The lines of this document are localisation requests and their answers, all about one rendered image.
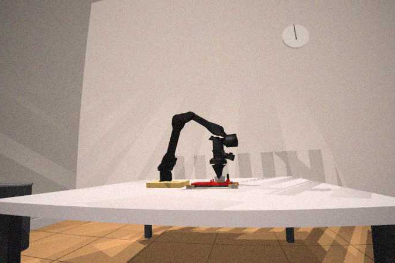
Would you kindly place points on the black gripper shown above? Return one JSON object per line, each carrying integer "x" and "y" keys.
{"x": 218, "y": 161}

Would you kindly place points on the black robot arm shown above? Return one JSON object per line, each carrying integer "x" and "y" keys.
{"x": 178, "y": 122}

